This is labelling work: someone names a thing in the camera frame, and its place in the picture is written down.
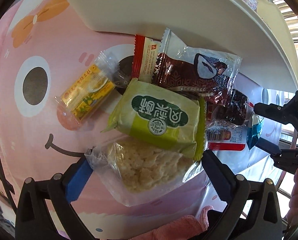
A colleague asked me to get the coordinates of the dark jelly red-edged pack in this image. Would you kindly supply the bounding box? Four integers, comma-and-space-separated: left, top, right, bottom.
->
206, 89, 253, 152

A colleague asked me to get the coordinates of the maroon chestnut snack packet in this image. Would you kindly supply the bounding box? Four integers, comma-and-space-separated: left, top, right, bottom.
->
151, 28, 242, 106

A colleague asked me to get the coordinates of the white plastic bin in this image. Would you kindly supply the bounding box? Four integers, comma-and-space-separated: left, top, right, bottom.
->
68, 0, 298, 92

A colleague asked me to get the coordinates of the rice crisp clear pack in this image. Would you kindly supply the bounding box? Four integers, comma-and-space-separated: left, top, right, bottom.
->
85, 136, 203, 207

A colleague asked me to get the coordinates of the cartoon printed tablecloth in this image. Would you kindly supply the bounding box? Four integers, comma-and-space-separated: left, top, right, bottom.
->
0, 0, 285, 233

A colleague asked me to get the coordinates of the blue foil candy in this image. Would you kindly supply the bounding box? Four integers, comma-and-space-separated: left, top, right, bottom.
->
246, 113, 264, 150

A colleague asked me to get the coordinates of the green pastry packet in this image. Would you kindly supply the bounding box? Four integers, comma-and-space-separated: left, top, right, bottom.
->
104, 78, 208, 161

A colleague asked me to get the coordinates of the yellow pineapple cake pack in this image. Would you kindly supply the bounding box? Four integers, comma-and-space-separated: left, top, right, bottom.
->
55, 51, 118, 125

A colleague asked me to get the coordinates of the red white biscuit packet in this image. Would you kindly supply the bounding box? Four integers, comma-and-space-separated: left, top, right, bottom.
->
131, 35, 161, 83

